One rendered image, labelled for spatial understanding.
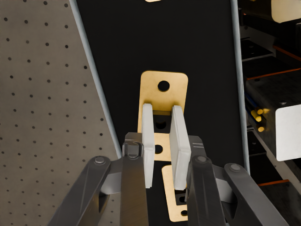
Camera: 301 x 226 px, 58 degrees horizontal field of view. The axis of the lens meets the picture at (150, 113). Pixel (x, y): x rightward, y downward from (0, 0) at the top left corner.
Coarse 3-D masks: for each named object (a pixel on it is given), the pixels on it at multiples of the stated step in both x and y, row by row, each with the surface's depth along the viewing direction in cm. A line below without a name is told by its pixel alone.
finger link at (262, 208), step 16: (224, 176) 15; (240, 176) 15; (240, 192) 13; (256, 192) 14; (224, 208) 15; (240, 208) 13; (256, 208) 13; (272, 208) 13; (240, 224) 13; (256, 224) 12; (272, 224) 12
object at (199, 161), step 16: (192, 160) 16; (208, 160) 16; (192, 176) 15; (208, 176) 14; (192, 192) 14; (208, 192) 13; (192, 208) 14; (208, 208) 12; (192, 224) 13; (208, 224) 11; (224, 224) 12
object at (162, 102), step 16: (144, 80) 22; (160, 80) 22; (176, 80) 22; (144, 96) 22; (160, 96) 22; (176, 96) 22; (160, 112) 23; (160, 128) 23; (160, 144) 24; (160, 160) 25
